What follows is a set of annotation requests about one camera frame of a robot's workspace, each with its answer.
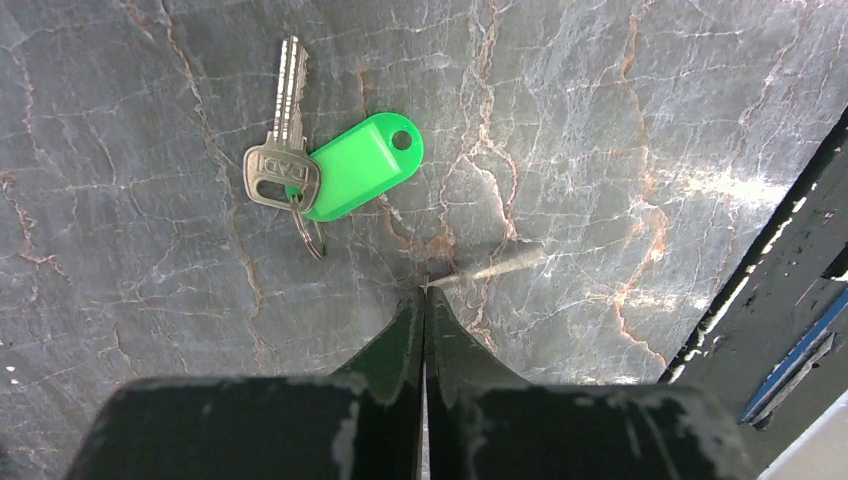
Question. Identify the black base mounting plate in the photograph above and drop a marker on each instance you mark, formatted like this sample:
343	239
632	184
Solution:
772	345

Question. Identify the key with green tag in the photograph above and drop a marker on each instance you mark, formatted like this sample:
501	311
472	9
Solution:
317	187

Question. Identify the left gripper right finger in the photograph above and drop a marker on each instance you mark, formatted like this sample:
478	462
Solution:
488	422

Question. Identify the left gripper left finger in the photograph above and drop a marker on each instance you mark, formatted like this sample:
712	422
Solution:
362	421

